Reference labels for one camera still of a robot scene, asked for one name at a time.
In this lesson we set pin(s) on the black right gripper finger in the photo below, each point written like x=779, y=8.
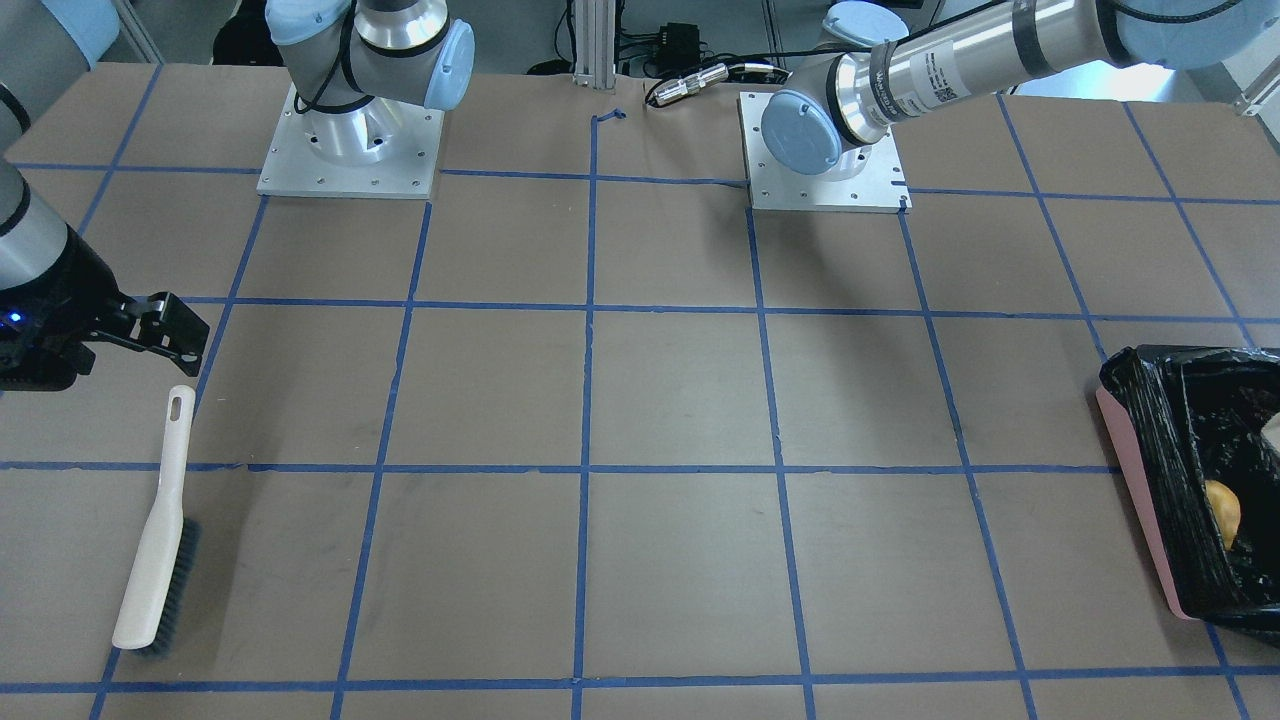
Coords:
x=161, y=324

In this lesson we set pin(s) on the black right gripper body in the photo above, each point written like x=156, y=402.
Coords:
x=62, y=283

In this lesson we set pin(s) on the beige hand brush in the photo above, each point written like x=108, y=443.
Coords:
x=154, y=593

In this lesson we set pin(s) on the beige plastic dustpan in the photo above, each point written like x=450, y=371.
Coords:
x=1270, y=432

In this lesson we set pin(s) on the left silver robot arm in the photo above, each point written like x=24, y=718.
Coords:
x=866, y=76

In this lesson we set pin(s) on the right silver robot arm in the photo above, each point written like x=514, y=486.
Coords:
x=347, y=59

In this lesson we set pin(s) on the bin with black bag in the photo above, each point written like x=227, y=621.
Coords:
x=1176, y=417

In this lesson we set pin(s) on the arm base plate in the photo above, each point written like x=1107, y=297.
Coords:
x=797, y=160
x=384, y=150

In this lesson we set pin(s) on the aluminium frame post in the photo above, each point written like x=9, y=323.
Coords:
x=594, y=27

